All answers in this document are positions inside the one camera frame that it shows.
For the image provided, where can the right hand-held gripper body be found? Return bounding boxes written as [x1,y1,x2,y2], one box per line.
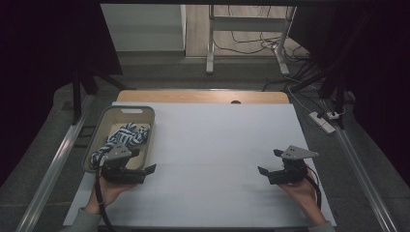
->
[268,145,320,186]

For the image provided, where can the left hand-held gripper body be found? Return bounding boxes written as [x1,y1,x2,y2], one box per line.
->
[101,143,147,186]

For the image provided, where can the blue white striped cloth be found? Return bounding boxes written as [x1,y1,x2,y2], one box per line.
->
[89,122,152,170]

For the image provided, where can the beige plastic basket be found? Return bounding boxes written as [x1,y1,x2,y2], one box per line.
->
[81,104,157,174]

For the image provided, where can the person's right hand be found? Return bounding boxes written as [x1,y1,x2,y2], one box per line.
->
[278,172,327,226]

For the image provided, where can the person's left hand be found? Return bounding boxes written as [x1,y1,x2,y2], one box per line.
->
[84,176,137,216]

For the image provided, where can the white table mat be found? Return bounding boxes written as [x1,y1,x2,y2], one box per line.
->
[62,101,337,228]

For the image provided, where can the white power strip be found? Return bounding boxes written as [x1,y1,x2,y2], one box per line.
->
[308,110,337,135]

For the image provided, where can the black stand leg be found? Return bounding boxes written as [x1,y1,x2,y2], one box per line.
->
[71,75,83,126]
[335,80,346,131]

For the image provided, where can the white cabinet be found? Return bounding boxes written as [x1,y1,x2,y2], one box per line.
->
[100,3,188,53]

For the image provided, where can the black curtain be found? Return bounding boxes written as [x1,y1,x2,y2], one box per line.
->
[288,0,410,188]
[0,0,124,188]

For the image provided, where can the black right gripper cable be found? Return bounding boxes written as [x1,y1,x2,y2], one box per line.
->
[305,164,323,211]

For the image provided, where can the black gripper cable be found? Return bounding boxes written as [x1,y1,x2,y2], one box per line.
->
[94,162,117,232]
[305,164,323,211]

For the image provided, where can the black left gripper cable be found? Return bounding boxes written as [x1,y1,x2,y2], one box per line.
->
[94,162,117,232]

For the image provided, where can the aluminium rail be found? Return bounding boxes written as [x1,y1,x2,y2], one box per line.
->
[15,95,97,232]
[322,100,400,232]

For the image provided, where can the black floor cables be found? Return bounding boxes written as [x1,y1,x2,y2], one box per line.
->
[212,4,327,98]

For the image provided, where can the white metal desk frame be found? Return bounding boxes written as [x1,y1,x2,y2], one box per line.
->
[205,4,298,77]

